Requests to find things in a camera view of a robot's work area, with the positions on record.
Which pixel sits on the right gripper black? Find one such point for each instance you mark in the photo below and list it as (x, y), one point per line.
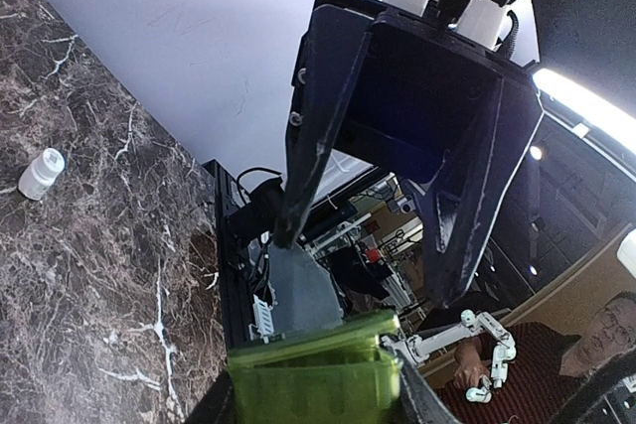
(389, 88)

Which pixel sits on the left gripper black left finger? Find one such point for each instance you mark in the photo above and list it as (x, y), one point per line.
(217, 405)

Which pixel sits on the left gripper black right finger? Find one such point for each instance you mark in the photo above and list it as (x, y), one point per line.
(410, 398)

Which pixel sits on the green weekly pill organizer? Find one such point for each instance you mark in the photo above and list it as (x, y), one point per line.
(317, 366)

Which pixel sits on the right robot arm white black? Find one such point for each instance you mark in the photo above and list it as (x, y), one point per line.
(422, 89)

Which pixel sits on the seated operator person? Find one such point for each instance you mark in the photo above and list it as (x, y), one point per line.
(549, 367)

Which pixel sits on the bright ceiling light strip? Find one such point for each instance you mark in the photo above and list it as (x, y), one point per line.
(592, 107)

